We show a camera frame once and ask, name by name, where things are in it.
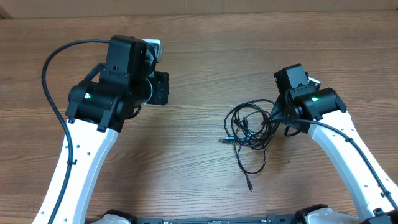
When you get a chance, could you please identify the black cable with white plug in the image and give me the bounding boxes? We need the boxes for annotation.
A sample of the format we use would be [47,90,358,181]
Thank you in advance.
[225,102,279,149]

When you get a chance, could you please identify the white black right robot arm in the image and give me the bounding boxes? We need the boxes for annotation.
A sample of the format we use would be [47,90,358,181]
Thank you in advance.
[272,64,397,223]

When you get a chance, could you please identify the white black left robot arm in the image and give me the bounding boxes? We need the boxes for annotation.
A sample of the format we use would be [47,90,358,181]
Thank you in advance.
[34,35,169,223]

